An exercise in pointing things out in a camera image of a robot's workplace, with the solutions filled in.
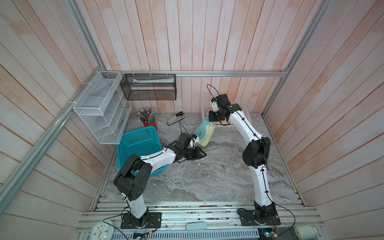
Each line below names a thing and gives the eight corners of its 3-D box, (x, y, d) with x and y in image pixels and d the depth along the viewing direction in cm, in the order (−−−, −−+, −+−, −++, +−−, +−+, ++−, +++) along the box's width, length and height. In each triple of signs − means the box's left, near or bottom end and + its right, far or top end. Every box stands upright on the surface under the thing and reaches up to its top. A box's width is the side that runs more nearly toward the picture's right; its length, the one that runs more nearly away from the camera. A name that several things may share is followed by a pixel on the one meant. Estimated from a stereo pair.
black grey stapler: (168, 126, 114) (167, 123, 111) (165, 121, 117) (164, 119, 114) (185, 117, 120) (185, 115, 117) (181, 114, 123) (181, 111, 120)
